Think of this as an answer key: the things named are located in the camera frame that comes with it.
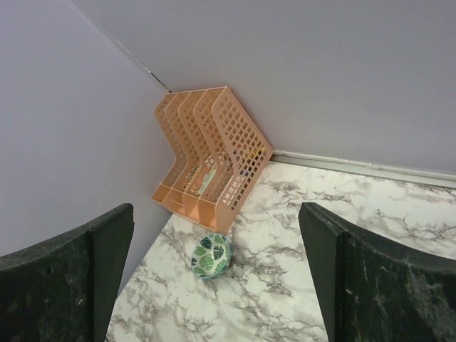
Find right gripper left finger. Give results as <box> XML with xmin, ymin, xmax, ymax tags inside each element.
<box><xmin>1</xmin><ymin>203</ymin><xmax>135</xmax><ymax>341</ymax></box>

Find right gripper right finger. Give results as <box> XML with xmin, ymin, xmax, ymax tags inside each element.
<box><xmin>299</xmin><ymin>202</ymin><xmax>455</xmax><ymax>341</ymax></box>

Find green leaf pattern bowl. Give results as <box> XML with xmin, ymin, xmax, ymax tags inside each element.
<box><xmin>190</xmin><ymin>233</ymin><xmax>232</xmax><ymax>279</ymax></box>

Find pink plastic file organizer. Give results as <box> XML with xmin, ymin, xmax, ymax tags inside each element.
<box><xmin>151</xmin><ymin>86</ymin><xmax>274</xmax><ymax>234</ymax></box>

